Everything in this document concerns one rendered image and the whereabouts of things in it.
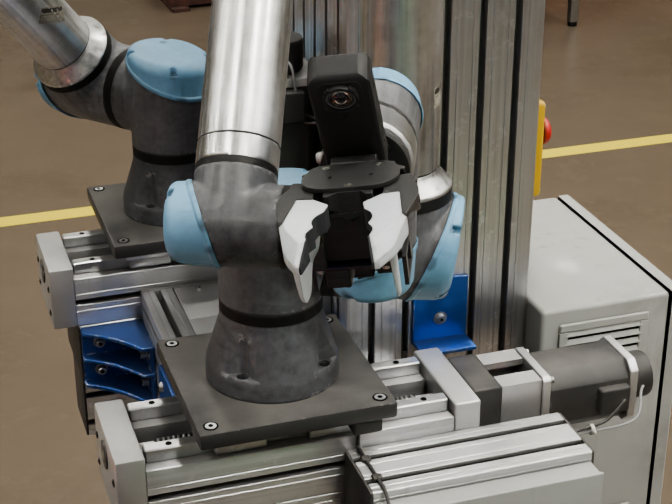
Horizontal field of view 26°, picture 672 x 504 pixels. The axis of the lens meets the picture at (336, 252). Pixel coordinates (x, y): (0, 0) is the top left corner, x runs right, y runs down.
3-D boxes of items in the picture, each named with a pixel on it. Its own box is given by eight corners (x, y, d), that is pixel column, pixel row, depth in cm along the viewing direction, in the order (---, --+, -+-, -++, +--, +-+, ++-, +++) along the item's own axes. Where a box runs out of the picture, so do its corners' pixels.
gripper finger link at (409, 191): (429, 230, 99) (412, 184, 107) (427, 209, 99) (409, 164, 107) (361, 241, 99) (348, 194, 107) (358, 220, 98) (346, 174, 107)
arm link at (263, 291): (226, 266, 167) (222, 156, 161) (342, 271, 166) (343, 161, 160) (207, 314, 156) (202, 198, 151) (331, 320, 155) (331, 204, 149)
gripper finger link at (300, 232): (311, 334, 97) (350, 273, 105) (298, 254, 95) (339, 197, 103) (267, 333, 98) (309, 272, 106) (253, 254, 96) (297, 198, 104)
